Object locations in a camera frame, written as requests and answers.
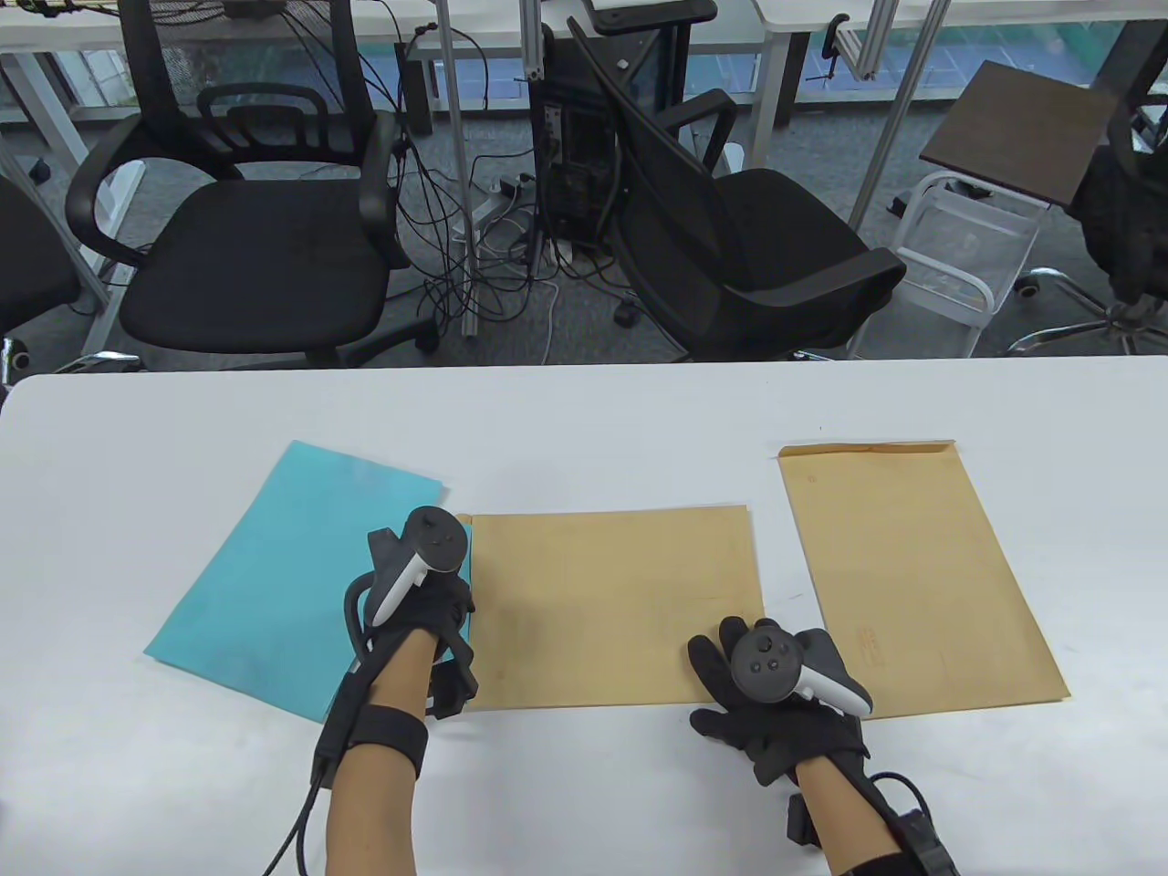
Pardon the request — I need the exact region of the grey hand controller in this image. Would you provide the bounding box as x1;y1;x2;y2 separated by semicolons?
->
344;505;474;660
730;625;874;719

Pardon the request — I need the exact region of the black right glove cable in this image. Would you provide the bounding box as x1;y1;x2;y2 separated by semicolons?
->
867;772;941;840

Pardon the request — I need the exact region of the person's left forearm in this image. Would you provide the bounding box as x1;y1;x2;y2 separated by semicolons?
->
324;630;439;876

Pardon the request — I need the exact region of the person's right hand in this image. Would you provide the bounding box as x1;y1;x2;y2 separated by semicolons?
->
687;616;871;787

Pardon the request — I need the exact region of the black left glove cable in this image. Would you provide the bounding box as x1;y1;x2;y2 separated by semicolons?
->
263;783;329;876

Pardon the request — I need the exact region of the aluminium profile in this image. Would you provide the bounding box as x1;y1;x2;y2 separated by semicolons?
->
518;0;550;83
838;0;902;83

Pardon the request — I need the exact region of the black wrist strap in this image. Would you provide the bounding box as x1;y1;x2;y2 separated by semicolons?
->
835;808;961;876
310;666;430;791

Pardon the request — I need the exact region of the black left wrist strap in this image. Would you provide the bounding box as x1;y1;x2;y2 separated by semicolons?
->
310;666;430;791

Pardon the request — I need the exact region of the black clamp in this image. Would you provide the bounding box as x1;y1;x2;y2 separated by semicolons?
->
806;13;851;87

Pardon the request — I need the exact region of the black right wrist strap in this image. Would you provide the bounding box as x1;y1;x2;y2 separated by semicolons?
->
835;808;961;876

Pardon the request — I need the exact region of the black computer tower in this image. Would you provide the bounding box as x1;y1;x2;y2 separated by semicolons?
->
529;36;632;258

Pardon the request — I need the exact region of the aluminium post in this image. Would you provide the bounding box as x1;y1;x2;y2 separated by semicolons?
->
849;0;952;231
436;0;482;339

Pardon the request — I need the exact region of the white cable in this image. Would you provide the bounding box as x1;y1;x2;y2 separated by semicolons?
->
520;274;563;366

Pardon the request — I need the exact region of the brown paper envelope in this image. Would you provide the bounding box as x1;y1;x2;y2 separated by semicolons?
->
454;505;767;713
777;440;1071;723

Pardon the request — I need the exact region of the person's right forearm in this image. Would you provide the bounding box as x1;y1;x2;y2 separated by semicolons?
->
792;757;900;876

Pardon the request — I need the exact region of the tangle of black cables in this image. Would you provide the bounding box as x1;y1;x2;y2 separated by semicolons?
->
360;0;640;346

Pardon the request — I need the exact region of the black office chair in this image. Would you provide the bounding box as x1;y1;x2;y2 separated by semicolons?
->
66;0;439;369
568;16;909;364
0;172;144;389
1006;91;1168;359

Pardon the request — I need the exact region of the dark brown board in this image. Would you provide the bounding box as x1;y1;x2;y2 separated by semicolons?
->
919;60;1120;207

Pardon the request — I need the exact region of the white metal rack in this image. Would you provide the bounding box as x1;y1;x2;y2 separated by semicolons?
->
849;169;1041;359

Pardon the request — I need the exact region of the person's left hand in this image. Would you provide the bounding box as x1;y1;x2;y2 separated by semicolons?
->
363;573;478;660

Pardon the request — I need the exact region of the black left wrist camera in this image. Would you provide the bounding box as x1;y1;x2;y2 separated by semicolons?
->
427;639;481;722

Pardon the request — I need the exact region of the black glove cable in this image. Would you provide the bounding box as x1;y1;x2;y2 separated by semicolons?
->
867;772;941;840
263;783;329;876

